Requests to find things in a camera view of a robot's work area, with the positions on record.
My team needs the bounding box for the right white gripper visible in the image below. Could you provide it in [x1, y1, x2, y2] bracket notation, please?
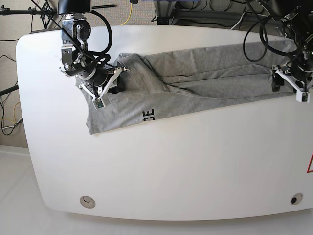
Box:
[78, 67, 129, 110]

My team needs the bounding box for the table grommet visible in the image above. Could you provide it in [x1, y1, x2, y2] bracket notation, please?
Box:
[80, 196, 95, 209]
[291, 193, 303, 205]

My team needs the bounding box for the yellow cable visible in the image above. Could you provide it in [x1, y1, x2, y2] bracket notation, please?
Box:
[121, 0, 137, 26]

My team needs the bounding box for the right table grommet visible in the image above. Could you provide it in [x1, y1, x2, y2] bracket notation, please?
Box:
[291, 193, 303, 205]

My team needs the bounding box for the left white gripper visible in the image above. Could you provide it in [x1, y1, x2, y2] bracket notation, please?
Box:
[271, 65, 313, 103]

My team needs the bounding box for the white cable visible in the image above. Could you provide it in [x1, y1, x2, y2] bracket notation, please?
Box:
[229, 11, 246, 31]

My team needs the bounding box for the grey T-shirt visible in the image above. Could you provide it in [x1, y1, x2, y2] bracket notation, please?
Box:
[85, 42, 294, 135]

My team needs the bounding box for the left table grommet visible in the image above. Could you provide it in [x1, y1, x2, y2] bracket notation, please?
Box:
[80, 196, 95, 209]

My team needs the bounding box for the black tripod stand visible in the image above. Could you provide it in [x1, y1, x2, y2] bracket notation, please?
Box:
[0, 0, 62, 33]

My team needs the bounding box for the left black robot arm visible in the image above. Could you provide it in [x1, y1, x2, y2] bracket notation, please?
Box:
[245, 0, 313, 102]

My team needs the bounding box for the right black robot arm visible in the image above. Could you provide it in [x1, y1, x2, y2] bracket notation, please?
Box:
[58, 0, 129, 110]

